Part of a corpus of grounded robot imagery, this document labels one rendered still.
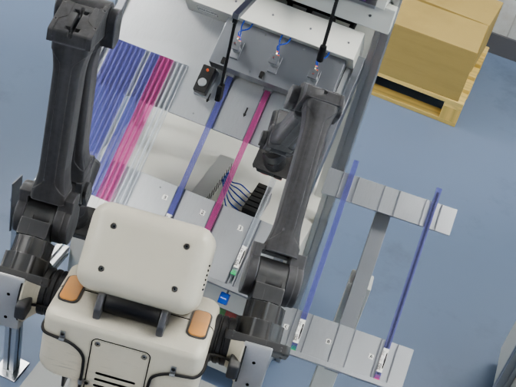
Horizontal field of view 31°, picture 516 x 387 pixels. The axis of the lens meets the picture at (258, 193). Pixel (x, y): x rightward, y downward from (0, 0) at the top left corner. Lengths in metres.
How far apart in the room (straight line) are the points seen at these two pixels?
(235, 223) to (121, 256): 0.95
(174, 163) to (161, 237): 1.44
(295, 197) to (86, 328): 0.45
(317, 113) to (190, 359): 0.53
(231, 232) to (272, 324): 0.85
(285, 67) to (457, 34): 2.37
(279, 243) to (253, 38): 0.95
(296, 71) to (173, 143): 0.71
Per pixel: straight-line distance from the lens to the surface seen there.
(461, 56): 4.67
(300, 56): 2.50
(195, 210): 2.48
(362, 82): 2.58
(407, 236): 3.99
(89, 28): 1.58
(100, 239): 1.55
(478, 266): 4.00
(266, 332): 1.64
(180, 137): 3.09
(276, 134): 2.14
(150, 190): 2.51
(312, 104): 1.77
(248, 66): 2.50
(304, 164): 1.73
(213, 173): 2.89
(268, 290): 1.66
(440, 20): 4.86
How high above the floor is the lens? 2.38
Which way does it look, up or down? 37 degrees down
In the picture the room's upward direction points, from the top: 15 degrees clockwise
